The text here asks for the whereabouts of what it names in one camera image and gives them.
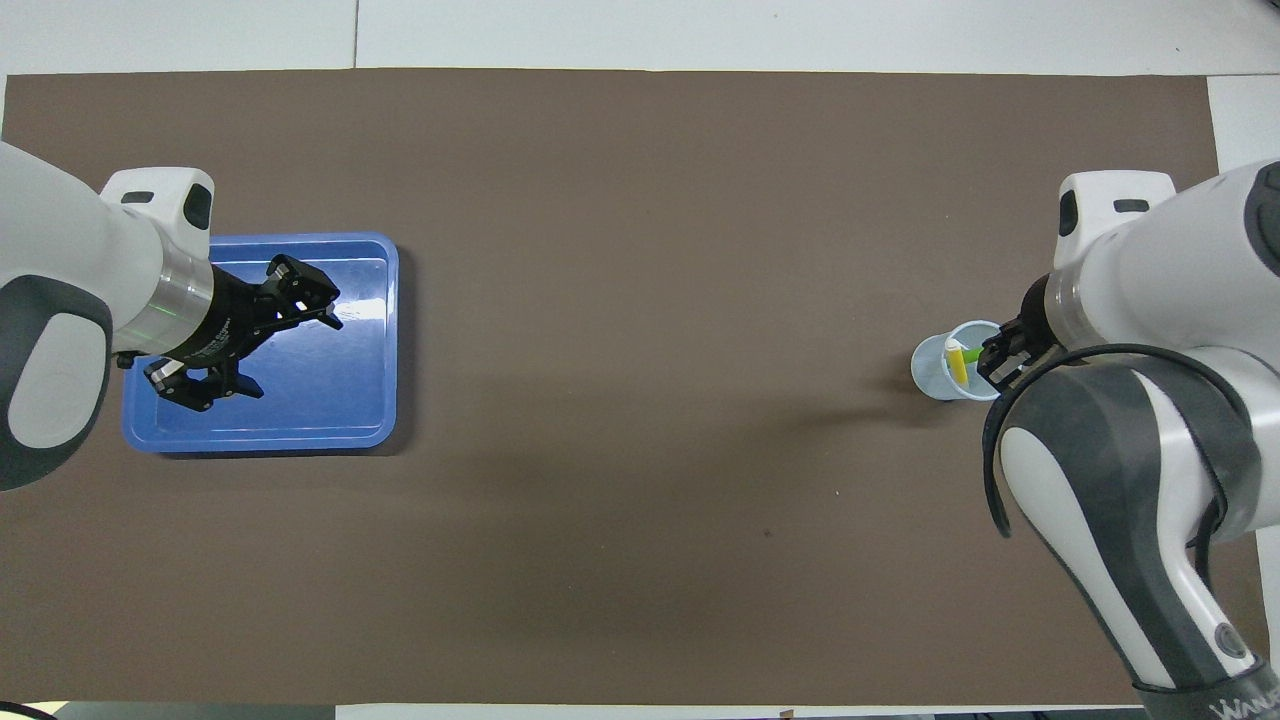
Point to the translucent plastic cup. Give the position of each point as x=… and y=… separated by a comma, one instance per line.
x=930, y=370

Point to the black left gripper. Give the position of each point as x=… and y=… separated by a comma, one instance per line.
x=225, y=320

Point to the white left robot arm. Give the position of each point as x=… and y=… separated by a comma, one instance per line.
x=60, y=260

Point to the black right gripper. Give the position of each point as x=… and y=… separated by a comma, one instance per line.
x=1038, y=320

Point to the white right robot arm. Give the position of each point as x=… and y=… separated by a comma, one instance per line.
x=1150, y=280

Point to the yellow marker pen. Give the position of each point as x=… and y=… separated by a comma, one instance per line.
x=958, y=362

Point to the brown table mat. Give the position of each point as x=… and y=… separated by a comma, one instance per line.
x=640, y=200

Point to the blue plastic tray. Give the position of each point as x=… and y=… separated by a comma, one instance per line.
x=330, y=400

